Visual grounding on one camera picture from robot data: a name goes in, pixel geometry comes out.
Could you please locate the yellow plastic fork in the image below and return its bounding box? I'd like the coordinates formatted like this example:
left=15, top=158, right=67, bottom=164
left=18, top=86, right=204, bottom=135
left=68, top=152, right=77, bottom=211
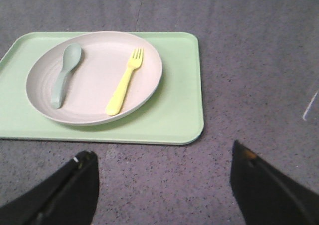
left=106, top=48, right=144, bottom=116

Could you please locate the beige round plate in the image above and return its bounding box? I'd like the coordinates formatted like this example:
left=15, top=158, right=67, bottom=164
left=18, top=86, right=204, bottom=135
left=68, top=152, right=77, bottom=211
left=26, top=31, right=162, bottom=125

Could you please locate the light green serving tray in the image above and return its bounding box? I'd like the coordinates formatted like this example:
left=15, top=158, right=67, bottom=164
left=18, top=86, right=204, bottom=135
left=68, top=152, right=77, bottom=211
left=0, top=32, right=204, bottom=145

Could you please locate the sage green plastic spoon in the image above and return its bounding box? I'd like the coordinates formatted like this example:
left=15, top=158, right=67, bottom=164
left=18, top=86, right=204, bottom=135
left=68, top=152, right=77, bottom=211
left=50, top=43, right=82, bottom=109

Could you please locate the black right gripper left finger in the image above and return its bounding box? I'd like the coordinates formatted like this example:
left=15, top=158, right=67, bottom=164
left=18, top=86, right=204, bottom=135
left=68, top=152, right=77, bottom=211
left=0, top=151, right=99, bottom=225

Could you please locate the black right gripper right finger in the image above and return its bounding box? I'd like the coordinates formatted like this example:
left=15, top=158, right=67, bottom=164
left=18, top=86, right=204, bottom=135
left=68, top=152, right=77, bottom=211
left=230, top=140, right=319, bottom=225

